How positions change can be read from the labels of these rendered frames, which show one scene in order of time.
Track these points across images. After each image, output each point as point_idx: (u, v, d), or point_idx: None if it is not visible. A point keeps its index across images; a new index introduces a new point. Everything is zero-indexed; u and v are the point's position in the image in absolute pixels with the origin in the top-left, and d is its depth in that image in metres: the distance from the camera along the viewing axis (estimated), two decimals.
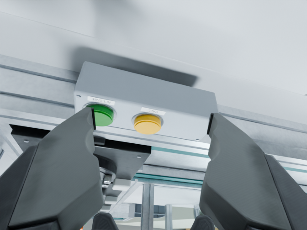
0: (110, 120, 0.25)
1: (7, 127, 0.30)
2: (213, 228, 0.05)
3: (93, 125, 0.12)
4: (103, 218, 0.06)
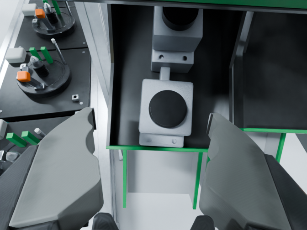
0: None
1: (91, 217, 0.37)
2: (213, 228, 0.05)
3: (93, 125, 0.12)
4: (103, 218, 0.06)
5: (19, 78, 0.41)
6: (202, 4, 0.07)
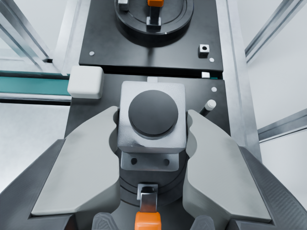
0: None
1: None
2: (213, 228, 0.05)
3: (118, 124, 0.12)
4: (103, 218, 0.06)
5: None
6: None
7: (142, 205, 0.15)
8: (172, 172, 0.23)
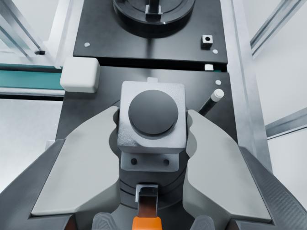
0: None
1: None
2: (213, 228, 0.05)
3: (118, 124, 0.12)
4: (103, 218, 0.06)
5: None
6: None
7: (140, 208, 0.13)
8: (173, 171, 0.21)
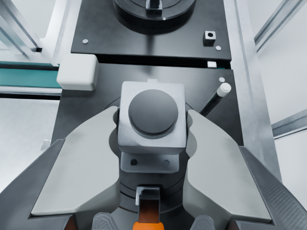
0: None
1: None
2: (213, 228, 0.05)
3: (118, 124, 0.12)
4: (103, 218, 0.06)
5: None
6: None
7: (140, 213, 0.12)
8: (176, 173, 0.20)
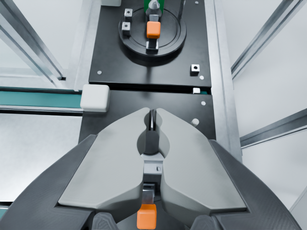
0: None
1: None
2: (213, 228, 0.05)
3: (148, 126, 0.12)
4: (103, 218, 0.06)
5: (150, 33, 0.27)
6: None
7: (142, 198, 0.20)
8: None
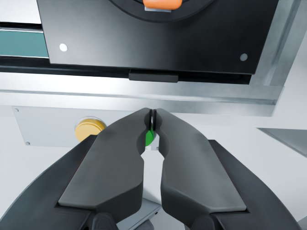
0: None
1: (256, 74, 0.23)
2: (213, 228, 0.05)
3: (149, 126, 0.12)
4: (103, 218, 0.06)
5: None
6: None
7: None
8: None
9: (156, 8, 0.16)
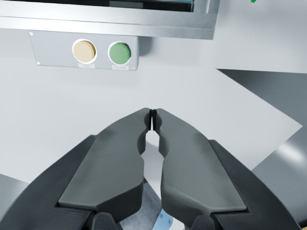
0: (110, 55, 0.36)
1: (197, 3, 0.33)
2: (213, 228, 0.05)
3: (149, 126, 0.12)
4: (103, 218, 0.06)
5: None
6: None
7: None
8: None
9: None
